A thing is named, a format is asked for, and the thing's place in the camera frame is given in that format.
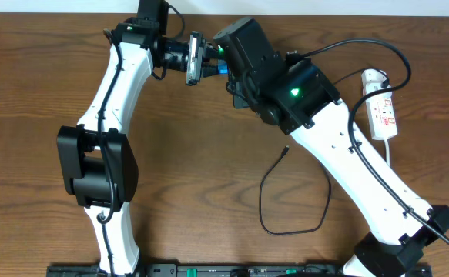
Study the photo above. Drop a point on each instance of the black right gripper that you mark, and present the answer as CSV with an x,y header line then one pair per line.
x,y
232,89

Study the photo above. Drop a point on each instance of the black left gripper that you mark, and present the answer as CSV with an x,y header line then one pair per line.
x,y
189,60

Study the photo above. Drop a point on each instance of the blue Samsung Galaxy smartphone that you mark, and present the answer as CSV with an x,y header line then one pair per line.
x,y
222,68

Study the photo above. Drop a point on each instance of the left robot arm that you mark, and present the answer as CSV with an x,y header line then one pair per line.
x,y
96,159

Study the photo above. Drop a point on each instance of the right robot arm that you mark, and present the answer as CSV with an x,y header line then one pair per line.
x,y
289,91

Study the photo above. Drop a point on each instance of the white USB charger adapter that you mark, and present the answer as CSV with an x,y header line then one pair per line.
x,y
374,80

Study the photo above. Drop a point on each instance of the white power strip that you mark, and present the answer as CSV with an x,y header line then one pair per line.
x,y
381,119

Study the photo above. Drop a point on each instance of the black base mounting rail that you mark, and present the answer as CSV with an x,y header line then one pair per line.
x,y
172,270

